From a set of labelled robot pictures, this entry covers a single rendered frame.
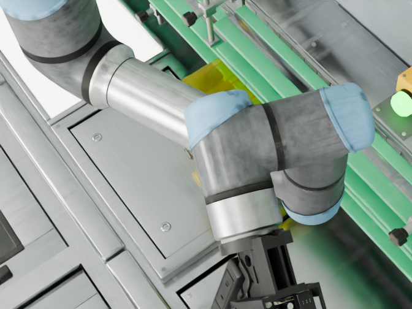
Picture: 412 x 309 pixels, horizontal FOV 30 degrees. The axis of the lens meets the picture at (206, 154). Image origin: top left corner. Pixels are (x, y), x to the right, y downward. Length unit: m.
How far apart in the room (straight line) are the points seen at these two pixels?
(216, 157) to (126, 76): 0.26
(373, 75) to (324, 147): 0.64
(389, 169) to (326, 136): 0.56
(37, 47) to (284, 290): 0.45
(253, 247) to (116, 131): 1.00
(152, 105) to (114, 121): 0.78
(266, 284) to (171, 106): 0.30
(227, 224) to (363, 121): 0.18
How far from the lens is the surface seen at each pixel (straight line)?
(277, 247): 0.78
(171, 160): 1.69
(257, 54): 1.50
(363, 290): 1.58
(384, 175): 1.35
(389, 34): 1.47
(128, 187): 1.67
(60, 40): 0.99
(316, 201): 0.91
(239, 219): 0.79
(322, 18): 1.53
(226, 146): 0.79
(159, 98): 0.99
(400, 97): 1.35
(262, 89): 1.54
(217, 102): 0.80
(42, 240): 1.71
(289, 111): 0.81
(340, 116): 0.81
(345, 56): 1.47
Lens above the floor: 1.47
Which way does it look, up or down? 13 degrees down
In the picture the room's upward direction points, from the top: 123 degrees counter-clockwise
